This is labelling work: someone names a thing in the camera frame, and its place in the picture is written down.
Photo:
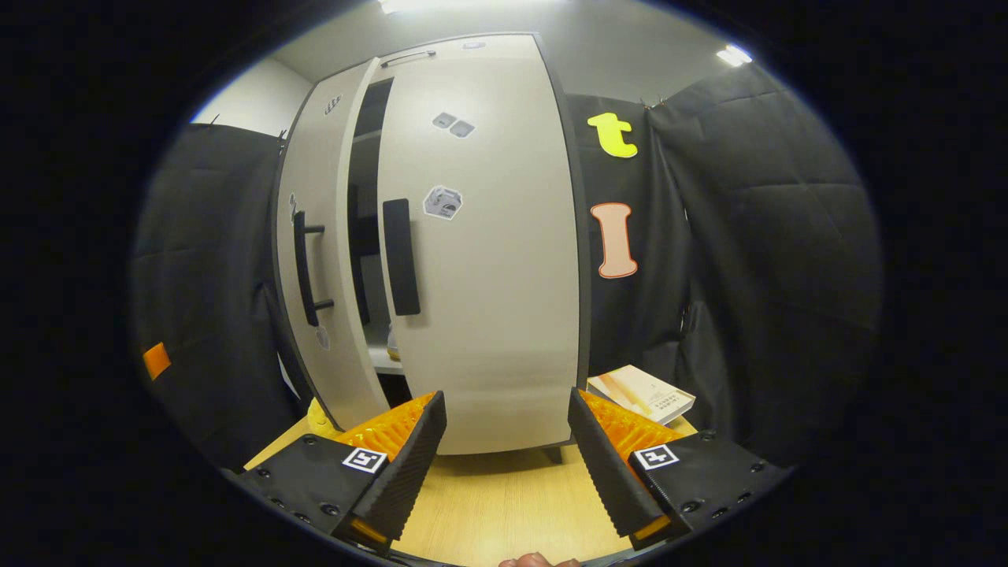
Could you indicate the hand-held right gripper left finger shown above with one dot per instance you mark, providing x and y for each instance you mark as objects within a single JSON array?
[{"x": 413, "y": 465}]

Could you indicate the yellow pineapple plush toy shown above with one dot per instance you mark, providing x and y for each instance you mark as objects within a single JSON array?
[{"x": 319, "y": 417}]

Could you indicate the long ceiling light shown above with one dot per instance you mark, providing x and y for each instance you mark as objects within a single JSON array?
[{"x": 425, "y": 5}]

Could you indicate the beige book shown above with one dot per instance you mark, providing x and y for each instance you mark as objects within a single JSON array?
[{"x": 638, "y": 390}]

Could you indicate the white cabinet door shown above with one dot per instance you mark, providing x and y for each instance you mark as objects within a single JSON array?
[
  {"x": 488, "y": 315},
  {"x": 327, "y": 197}
]

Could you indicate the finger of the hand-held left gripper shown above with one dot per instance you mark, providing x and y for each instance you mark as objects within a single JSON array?
[{"x": 156, "y": 361}]

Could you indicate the white grey shoe cabinet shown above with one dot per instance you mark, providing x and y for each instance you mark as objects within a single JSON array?
[{"x": 382, "y": 361}]

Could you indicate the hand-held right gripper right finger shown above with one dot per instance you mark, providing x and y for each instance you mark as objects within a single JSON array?
[{"x": 602, "y": 465}]

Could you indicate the small ceiling light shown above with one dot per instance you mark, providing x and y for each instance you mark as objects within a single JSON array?
[{"x": 732, "y": 55}]

